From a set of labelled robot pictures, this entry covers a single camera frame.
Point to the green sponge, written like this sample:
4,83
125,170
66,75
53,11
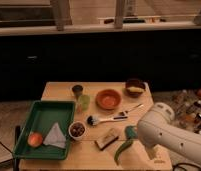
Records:
131,132

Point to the green plastic cup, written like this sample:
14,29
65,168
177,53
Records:
83,103

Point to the wooden block eraser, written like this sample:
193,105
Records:
106,139

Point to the orange bowl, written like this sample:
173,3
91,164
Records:
108,99

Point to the dark small cup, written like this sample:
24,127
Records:
77,91

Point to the metal fork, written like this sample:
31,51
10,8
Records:
125,112

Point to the dark bowl with banana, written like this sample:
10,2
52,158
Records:
135,87

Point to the white folded cloth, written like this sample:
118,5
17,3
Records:
55,137

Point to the white cup with chocolates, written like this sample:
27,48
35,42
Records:
77,130

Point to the green plastic tray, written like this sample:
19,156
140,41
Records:
42,116

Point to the red orange apple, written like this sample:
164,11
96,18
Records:
35,139

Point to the green chili pepper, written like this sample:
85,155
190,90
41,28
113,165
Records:
123,147

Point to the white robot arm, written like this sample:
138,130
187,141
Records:
155,127

